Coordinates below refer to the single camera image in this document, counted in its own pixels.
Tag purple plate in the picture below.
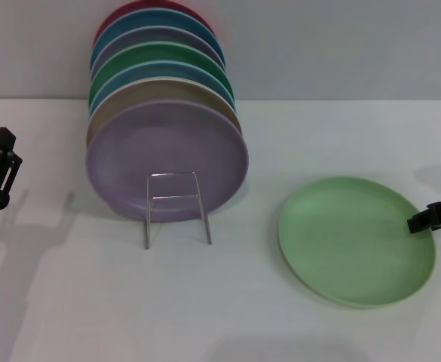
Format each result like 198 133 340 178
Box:
84 100 250 223

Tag grey lavender plate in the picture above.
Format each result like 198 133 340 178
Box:
90 26 227 76

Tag maroon plate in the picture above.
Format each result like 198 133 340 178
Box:
93 0 216 46

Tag light green plate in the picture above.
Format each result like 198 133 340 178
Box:
277 175 437 310

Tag light blue plate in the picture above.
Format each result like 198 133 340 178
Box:
87 60 238 118

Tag beige plate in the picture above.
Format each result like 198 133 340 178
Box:
85 76 243 150

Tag dark green plate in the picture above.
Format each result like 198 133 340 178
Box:
87 41 234 110

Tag teal blue plate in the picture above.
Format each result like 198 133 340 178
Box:
90 8 227 72

